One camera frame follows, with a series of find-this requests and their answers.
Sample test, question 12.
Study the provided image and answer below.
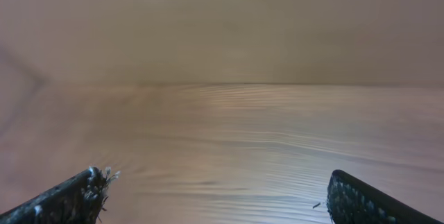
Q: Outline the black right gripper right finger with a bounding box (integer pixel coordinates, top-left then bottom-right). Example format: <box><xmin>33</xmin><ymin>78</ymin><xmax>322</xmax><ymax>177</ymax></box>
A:
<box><xmin>326</xmin><ymin>170</ymin><xmax>441</xmax><ymax>224</ymax></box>

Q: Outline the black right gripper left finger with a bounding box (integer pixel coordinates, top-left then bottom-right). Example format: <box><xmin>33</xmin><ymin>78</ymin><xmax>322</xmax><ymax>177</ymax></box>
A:
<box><xmin>1</xmin><ymin>166</ymin><xmax>120</xmax><ymax>224</ymax></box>

